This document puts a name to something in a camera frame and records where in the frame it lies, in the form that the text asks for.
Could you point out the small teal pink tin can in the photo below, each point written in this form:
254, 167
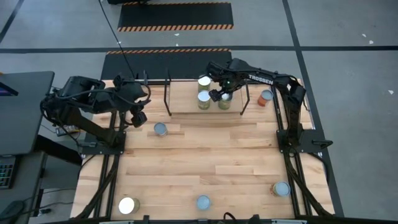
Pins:
203, 202

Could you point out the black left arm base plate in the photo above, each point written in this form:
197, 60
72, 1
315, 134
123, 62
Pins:
93, 151

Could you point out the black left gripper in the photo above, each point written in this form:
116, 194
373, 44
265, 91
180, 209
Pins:
133, 93

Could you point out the silver metal bracket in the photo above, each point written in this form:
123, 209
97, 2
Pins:
289, 221

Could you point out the black mat with striped edge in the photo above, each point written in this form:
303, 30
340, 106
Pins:
174, 14
149, 65

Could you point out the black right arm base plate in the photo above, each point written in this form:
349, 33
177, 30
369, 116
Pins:
311, 135

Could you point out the small black edge clamp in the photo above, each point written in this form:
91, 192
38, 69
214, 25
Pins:
145, 219
256, 218

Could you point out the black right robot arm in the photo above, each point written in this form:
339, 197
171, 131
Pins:
292, 109

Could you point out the black backlit keyboard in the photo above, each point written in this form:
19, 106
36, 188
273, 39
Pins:
7, 174

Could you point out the small teal orange tin can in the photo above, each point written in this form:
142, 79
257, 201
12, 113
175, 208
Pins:
160, 129

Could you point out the black desk monitor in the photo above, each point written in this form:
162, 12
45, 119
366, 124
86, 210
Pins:
6, 90

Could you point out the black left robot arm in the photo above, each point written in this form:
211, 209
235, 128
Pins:
87, 124

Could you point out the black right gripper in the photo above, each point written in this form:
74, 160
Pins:
222, 77

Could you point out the small grey clamp post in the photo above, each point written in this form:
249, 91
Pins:
145, 79

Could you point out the black standing desk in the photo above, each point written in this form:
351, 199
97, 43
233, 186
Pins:
28, 118

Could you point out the black power adapter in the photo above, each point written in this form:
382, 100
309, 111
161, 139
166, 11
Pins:
66, 131

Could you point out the large brown orange tin can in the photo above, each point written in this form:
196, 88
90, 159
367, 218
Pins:
281, 188

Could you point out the green labelled tin can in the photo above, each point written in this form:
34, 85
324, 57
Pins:
204, 83
127, 205
204, 99
225, 104

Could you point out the black clamp lever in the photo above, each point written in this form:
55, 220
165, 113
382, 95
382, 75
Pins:
323, 144
88, 144

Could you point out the orange red tin can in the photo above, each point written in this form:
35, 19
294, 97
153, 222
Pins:
264, 99

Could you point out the small black plug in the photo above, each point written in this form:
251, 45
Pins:
45, 211

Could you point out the black computer mouse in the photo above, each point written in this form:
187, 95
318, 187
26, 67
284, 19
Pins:
12, 210

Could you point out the black low desk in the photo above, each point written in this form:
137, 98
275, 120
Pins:
26, 174

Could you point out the black aluminium table frame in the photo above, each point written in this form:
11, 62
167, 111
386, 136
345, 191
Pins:
174, 222

